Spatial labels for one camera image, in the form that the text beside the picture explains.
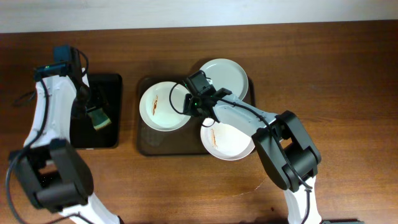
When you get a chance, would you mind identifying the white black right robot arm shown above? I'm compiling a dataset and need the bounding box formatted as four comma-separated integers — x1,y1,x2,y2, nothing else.
184,87,322,223

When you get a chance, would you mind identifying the white plate stained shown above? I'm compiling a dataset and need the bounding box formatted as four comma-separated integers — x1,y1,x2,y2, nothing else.
139,82,190,132
200,118,254,161

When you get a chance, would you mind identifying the grey-white plate top stained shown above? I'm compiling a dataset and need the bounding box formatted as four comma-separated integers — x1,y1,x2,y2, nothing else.
200,58,249,100

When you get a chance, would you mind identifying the white plate bottom stained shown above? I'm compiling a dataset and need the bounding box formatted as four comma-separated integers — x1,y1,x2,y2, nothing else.
200,118,254,161

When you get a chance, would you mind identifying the green yellow sponge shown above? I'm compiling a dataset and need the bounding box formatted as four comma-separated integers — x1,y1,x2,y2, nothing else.
87,107,111,131

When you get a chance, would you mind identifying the black rectangular tray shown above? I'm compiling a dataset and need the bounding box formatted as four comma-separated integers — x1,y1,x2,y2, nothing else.
70,73,123,149

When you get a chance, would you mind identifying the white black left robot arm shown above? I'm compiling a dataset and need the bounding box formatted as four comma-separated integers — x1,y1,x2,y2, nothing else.
5,66,122,223

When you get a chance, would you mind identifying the brown serving tray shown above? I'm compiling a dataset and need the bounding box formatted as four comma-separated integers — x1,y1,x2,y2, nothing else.
136,75,256,157

